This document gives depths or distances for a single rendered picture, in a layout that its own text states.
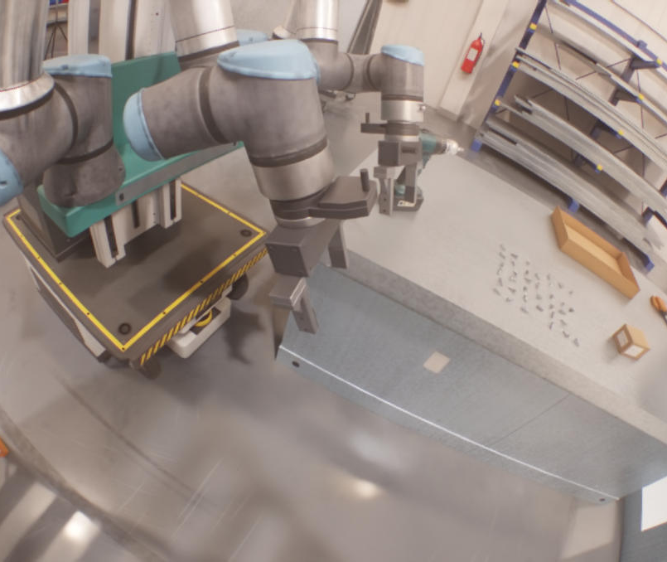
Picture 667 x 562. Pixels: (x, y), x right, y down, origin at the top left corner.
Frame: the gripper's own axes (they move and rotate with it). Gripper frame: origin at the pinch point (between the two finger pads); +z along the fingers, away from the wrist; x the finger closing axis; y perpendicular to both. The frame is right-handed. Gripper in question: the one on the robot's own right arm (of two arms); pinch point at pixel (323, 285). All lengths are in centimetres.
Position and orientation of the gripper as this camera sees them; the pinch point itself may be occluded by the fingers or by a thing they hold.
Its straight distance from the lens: 52.0
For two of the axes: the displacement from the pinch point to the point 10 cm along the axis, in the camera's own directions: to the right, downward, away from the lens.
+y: -9.2, -1.3, 3.6
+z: 1.7, 7.1, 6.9
